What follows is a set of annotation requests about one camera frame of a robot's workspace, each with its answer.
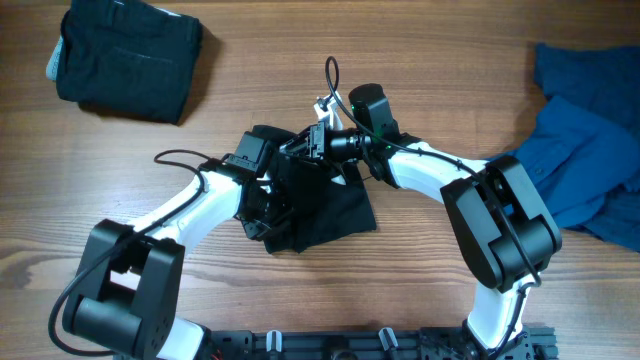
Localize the black t-shirt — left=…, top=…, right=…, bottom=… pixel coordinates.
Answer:
left=247, top=125, right=376, bottom=253

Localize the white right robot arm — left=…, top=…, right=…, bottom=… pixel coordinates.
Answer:
left=280, top=122, right=562, bottom=359

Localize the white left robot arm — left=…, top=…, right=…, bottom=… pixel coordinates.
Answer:
left=49, top=159, right=285, bottom=359

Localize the blue polo shirt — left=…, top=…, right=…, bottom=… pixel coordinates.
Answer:
left=508, top=96, right=639, bottom=228

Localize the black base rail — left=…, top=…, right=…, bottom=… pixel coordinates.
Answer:
left=113, top=325, right=559, bottom=360

